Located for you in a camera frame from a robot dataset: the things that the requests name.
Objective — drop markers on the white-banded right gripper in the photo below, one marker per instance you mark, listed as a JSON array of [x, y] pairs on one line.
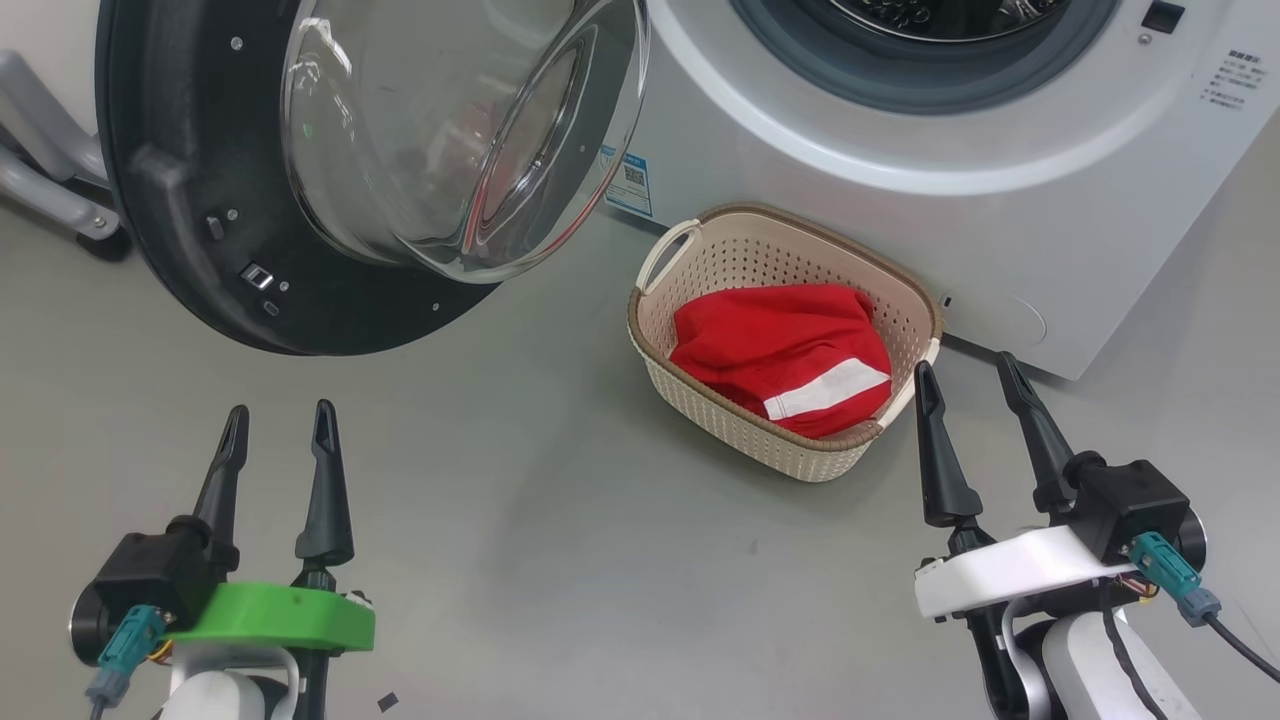
[[1020, 575]]

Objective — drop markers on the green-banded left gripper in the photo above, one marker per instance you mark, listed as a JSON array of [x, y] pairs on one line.
[[280, 615]]

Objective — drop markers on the red shorts with white band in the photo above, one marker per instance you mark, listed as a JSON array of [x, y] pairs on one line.
[[770, 340]]

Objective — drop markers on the dark round washer door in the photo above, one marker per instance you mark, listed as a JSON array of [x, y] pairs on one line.
[[180, 150]]

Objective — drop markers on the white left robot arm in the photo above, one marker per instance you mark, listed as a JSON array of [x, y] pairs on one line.
[[215, 695]]

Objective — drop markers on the white front-load washing machine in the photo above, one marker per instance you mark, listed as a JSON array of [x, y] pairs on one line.
[[1000, 220]]

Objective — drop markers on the cream perforated laundry basket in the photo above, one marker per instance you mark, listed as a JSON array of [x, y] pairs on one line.
[[800, 250]]

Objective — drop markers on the perforated steel washer drum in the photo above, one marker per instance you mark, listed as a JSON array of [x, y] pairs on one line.
[[900, 12]]

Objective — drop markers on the black door latch slot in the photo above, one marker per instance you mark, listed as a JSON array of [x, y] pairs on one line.
[[1163, 15]]

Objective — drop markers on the grey metal partition foot with caster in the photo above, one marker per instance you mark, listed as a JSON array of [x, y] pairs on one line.
[[40, 190]]

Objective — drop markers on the blue-edged energy label sticker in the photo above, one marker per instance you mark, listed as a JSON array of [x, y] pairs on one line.
[[628, 183]]

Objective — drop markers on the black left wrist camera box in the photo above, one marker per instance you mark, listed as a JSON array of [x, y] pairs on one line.
[[150, 575]]

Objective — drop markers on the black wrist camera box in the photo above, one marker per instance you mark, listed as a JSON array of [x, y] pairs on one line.
[[150, 575], [1135, 505]]

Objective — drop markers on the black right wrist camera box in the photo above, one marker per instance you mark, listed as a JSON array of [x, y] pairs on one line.
[[1135, 505]]

